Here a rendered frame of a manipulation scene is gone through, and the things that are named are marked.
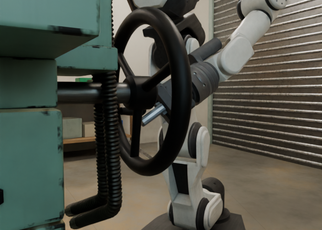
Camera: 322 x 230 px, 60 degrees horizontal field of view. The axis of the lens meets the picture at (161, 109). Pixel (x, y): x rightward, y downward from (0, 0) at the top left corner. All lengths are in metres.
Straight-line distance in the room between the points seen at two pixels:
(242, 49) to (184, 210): 0.75
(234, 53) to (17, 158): 0.57
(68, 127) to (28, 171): 3.22
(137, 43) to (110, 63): 3.94
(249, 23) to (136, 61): 3.53
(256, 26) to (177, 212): 0.81
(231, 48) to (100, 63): 0.41
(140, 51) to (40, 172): 4.11
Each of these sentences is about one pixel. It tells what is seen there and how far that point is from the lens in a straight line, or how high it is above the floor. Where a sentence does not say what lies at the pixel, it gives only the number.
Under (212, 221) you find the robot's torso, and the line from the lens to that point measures 1.28.
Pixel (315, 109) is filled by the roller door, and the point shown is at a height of 0.62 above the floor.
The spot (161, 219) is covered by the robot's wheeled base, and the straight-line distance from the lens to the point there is 1.51.
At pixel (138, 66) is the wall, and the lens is 4.27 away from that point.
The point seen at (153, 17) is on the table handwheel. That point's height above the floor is 0.92.
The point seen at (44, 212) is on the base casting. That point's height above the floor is 0.72.
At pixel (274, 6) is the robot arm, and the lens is 0.85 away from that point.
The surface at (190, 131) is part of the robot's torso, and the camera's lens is 1.06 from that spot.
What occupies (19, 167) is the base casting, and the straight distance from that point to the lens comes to 0.23.
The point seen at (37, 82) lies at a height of 0.82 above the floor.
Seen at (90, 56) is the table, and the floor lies 0.86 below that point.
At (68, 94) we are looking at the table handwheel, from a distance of 0.44.
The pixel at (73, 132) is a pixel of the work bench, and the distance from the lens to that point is 3.47.
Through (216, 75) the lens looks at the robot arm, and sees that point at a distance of 0.67.
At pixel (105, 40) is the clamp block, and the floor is 0.88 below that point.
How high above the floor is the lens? 0.81
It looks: 4 degrees down
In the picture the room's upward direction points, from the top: straight up
